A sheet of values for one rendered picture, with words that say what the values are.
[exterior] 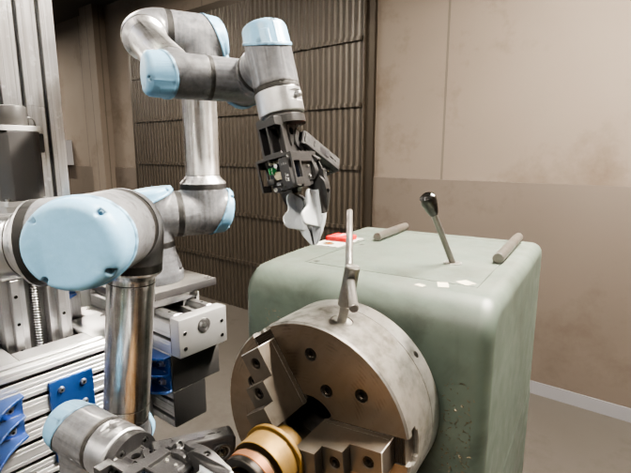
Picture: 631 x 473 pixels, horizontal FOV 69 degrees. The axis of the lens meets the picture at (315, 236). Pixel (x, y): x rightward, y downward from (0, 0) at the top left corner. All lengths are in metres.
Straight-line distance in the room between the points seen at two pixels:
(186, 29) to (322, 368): 0.83
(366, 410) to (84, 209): 0.44
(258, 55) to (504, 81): 2.42
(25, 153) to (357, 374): 0.81
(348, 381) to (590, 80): 2.53
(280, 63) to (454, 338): 0.50
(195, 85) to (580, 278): 2.56
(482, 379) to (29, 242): 0.64
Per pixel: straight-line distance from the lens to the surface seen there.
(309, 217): 0.73
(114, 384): 0.85
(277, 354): 0.70
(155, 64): 0.81
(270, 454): 0.62
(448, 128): 3.16
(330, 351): 0.66
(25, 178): 1.12
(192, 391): 1.19
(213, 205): 1.17
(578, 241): 2.98
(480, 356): 0.75
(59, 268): 0.63
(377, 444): 0.65
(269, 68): 0.76
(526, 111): 3.02
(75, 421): 0.76
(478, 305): 0.75
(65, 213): 0.61
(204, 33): 1.20
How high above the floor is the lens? 1.48
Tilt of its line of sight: 10 degrees down
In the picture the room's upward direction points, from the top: straight up
